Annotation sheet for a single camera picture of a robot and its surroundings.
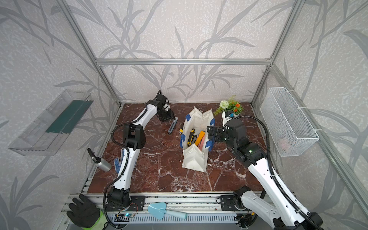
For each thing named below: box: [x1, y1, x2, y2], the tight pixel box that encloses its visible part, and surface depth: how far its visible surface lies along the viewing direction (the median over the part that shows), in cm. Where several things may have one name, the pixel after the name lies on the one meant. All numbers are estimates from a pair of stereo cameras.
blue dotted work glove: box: [114, 147, 125, 174], surface depth 90 cm
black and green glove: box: [66, 194, 104, 230], surface depth 71 cm
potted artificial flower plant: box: [213, 94, 244, 118], surface depth 101 cm
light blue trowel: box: [147, 202, 187, 220], surface depth 72 cm
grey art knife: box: [167, 116, 179, 135], surface depth 107 cm
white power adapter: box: [222, 111, 233, 132], surface depth 64 cm
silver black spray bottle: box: [87, 148, 112, 172], surface depth 80 cm
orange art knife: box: [194, 130, 206, 147], surface depth 99 cm
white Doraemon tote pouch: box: [180, 106, 216, 173], surface depth 86 cm
